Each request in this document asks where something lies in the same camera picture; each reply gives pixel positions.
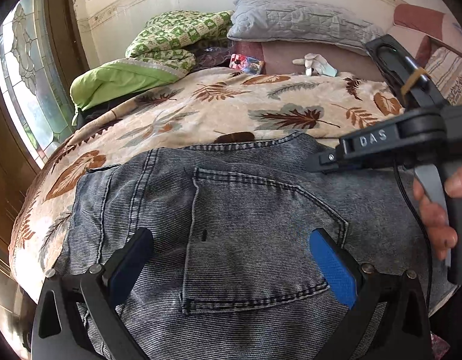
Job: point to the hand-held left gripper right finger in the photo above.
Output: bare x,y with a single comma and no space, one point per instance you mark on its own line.
336,270

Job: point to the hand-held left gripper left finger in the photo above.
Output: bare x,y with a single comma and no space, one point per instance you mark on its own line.
129,266

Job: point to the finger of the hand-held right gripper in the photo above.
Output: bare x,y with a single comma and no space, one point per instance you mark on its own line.
325,161

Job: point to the blue denim pants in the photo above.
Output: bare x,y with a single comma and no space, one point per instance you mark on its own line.
234,213

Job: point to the person's right hand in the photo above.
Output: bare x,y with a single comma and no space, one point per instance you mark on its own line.
437,228

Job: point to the striped cushion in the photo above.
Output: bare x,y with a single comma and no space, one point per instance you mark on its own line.
450,75

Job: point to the white glove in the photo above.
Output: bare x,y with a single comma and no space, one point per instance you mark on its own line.
317,62

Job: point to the pink pillow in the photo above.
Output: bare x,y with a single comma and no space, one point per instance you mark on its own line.
422,20

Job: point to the mauve bed sheet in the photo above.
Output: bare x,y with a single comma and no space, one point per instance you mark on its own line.
283,56

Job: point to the red and blue box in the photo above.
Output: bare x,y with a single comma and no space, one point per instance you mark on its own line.
246,63

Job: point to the leaf print blanket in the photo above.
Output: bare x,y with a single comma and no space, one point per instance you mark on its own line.
216,97

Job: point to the grey quilted pillow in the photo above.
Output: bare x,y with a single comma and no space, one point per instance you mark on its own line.
291,18

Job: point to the dark purple cloth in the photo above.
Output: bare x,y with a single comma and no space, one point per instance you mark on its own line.
210,56

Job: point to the green checkered quilt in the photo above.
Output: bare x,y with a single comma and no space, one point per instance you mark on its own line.
171,33

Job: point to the stained glass window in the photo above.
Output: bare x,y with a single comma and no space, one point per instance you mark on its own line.
24,82

